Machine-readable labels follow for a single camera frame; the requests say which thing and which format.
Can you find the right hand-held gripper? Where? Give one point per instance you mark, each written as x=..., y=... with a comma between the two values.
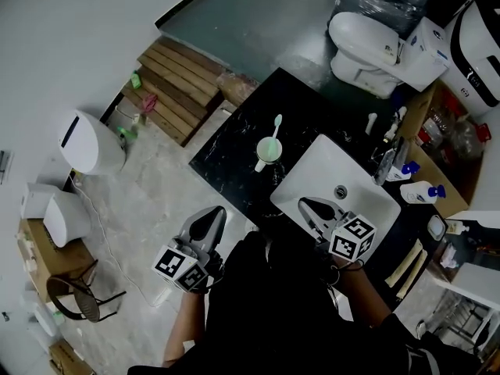
x=349, y=240

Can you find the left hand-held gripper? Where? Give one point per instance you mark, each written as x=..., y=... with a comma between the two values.
x=172, y=266

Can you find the white cup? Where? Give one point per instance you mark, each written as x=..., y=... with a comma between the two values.
x=269, y=150

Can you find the green toothbrush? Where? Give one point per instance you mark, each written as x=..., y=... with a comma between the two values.
x=277, y=122

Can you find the person's left forearm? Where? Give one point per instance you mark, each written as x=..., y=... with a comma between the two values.
x=183, y=326

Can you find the person's right forearm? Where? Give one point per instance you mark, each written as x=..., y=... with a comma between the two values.
x=363, y=291

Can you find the person's left hand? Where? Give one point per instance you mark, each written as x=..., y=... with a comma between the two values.
x=215, y=270

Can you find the chrome sink drain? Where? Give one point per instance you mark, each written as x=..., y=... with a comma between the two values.
x=341, y=191

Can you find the white sink basin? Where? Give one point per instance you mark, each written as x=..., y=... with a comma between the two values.
x=324, y=166

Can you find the chrome faucet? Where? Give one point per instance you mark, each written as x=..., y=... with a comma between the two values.
x=386, y=162

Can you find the white bottle with blue pump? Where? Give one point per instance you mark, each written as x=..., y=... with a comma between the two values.
x=402, y=172
x=418, y=192

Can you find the white tube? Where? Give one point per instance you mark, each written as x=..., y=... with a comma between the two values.
x=371, y=124

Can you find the person's black clothing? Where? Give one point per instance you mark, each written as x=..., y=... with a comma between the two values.
x=281, y=318

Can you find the small white bottle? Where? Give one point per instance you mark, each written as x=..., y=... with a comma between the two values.
x=394, y=125

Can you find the white soap dish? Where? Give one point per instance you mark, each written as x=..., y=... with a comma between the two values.
x=436, y=228

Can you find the large open cardboard box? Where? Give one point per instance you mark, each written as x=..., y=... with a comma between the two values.
x=426, y=158

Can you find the green plastic item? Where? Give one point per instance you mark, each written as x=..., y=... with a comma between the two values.
x=127, y=133

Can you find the pink cloth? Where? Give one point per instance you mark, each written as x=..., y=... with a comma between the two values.
x=149, y=103

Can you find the cream pump bottle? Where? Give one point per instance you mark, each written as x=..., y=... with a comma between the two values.
x=455, y=227

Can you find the wooden pallet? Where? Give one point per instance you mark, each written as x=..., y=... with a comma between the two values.
x=176, y=88

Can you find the white rounded toilet with slot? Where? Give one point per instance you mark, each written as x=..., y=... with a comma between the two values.
x=91, y=145

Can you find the black metal chair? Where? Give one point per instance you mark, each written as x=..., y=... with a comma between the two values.
x=84, y=299

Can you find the green bottle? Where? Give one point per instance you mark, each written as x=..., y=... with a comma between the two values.
x=136, y=79

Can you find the flat cardboard box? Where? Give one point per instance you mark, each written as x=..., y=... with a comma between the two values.
x=51, y=260

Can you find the clear plastic bag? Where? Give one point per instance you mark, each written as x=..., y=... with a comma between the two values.
x=465, y=139

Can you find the white shelf unit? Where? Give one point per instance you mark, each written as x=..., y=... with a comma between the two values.
x=476, y=279

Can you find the small cardboard box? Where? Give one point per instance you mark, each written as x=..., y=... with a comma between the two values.
x=68, y=359

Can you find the white appliance with black band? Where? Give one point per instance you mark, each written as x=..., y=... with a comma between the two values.
x=478, y=53

